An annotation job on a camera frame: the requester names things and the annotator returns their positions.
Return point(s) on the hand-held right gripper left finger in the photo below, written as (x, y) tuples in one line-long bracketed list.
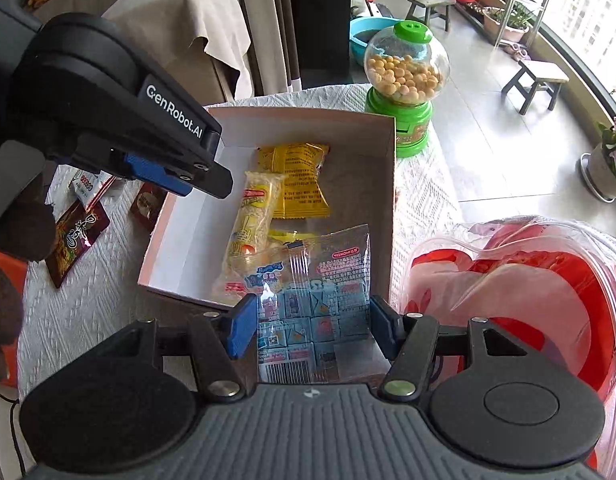
[(243, 325)]

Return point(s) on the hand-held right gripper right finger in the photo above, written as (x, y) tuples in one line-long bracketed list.
[(380, 325)]

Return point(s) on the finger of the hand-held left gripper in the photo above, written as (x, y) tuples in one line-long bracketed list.
[(153, 172)]

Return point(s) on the blue candy packet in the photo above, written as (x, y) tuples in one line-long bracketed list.
[(313, 300)]

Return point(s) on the pink cardboard box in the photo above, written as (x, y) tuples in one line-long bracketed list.
[(188, 240)]

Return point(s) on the person's left hand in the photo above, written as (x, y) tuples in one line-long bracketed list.
[(23, 232)]

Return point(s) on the red pastry packet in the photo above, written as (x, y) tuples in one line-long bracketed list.
[(145, 207)]

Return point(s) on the red white snack packet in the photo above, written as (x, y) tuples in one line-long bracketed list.
[(88, 187)]

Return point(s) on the small yellow packet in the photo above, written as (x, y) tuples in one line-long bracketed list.
[(283, 236)]

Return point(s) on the dark red snack packet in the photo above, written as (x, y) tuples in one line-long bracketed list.
[(73, 240)]

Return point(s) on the long yellow wafer packet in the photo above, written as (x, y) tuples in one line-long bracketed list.
[(253, 220)]

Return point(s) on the beige cloth cover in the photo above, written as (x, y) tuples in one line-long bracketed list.
[(188, 5)]

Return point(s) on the red clear plastic bag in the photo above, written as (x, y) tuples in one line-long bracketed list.
[(513, 285)]

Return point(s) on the yellow printed snack packet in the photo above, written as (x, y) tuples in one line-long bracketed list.
[(303, 180)]

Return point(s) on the orange plastic chair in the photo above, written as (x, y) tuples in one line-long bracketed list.
[(19, 272)]

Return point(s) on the beige curtain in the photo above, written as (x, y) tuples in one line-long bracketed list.
[(258, 20)]

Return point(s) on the green candy dispenser jar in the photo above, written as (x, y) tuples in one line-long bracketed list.
[(405, 130)]

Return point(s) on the blue plastic basin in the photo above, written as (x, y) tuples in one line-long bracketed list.
[(360, 45)]

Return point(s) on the white pot with pink flowers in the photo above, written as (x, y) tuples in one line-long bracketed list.
[(603, 165)]

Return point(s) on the dark wooden stool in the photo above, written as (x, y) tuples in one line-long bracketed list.
[(538, 72), (430, 1)]

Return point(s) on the pair of slippers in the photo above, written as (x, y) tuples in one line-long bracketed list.
[(517, 51)]

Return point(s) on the potted green plant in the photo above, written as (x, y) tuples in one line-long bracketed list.
[(508, 32)]

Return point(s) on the curved balcony railing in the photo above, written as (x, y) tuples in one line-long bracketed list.
[(588, 77)]

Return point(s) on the metal plant rack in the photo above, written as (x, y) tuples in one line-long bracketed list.
[(503, 20)]

